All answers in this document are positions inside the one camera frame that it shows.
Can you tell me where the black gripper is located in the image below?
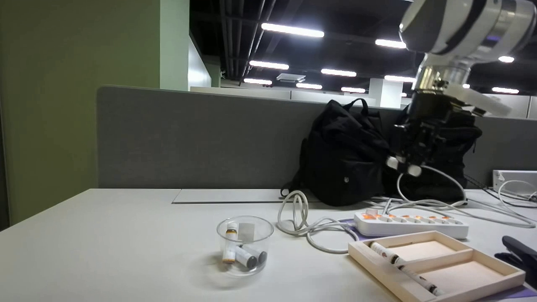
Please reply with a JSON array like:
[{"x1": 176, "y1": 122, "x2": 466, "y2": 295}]
[{"x1": 391, "y1": 90, "x2": 478, "y2": 164}]

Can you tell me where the wooden tray with compartments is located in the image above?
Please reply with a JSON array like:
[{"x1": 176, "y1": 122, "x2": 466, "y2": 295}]
[{"x1": 347, "y1": 228, "x2": 527, "y2": 302}]

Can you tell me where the clear bowl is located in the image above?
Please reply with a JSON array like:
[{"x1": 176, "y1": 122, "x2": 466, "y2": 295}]
[{"x1": 215, "y1": 214, "x2": 275, "y2": 276}]

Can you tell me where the black bag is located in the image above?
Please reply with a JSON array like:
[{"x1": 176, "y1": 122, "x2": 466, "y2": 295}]
[{"x1": 384, "y1": 107, "x2": 483, "y2": 204}]

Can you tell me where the ceiling light strip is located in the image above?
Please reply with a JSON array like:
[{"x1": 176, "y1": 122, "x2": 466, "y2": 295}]
[
  {"x1": 242, "y1": 75, "x2": 275, "y2": 87},
  {"x1": 490, "y1": 83, "x2": 522, "y2": 95},
  {"x1": 382, "y1": 72, "x2": 419, "y2": 85},
  {"x1": 339, "y1": 83, "x2": 369, "y2": 95},
  {"x1": 247, "y1": 58, "x2": 292, "y2": 72},
  {"x1": 295, "y1": 80, "x2": 325, "y2": 92},
  {"x1": 260, "y1": 20, "x2": 327, "y2": 40},
  {"x1": 319, "y1": 65, "x2": 359, "y2": 78},
  {"x1": 372, "y1": 36, "x2": 409, "y2": 50}
]

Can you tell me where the black backpack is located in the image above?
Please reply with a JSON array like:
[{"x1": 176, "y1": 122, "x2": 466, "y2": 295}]
[{"x1": 280, "y1": 97, "x2": 394, "y2": 206}]

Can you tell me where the white power strip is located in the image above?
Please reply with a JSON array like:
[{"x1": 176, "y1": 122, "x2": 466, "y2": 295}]
[{"x1": 352, "y1": 208, "x2": 470, "y2": 241}]

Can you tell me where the white box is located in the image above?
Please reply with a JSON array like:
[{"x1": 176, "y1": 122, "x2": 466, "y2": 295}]
[{"x1": 490, "y1": 167, "x2": 537, "y2": 194}]

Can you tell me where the thin grey board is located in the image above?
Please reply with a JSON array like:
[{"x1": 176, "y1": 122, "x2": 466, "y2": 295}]
[{"x1": 171, "y1": 187, "x2": 288, "y2": 206}]

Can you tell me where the grey desk partition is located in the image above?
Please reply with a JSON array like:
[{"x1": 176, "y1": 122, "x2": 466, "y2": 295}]
[{"x1": 96, "y1": 85, "x2": 537, "y2": 191}]

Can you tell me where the white round cable plug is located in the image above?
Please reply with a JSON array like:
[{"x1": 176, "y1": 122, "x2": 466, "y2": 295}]
[
  {"x1": 406, "y1": 161, "x2": 424, "y2": 179},
  {"x1": 384, "y1": 154, "x2": 403, "y2": 172}
]

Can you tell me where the grey cable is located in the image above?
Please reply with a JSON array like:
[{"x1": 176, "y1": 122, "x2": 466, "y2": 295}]
[{"x1": 372, "y1": 162, "x2": 537, "y2": 229}]

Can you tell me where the coiled white cable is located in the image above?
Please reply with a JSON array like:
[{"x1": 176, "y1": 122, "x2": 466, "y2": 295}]
[{"x1": 275, "y1": 187, "x2": 361, "y2": 256}]

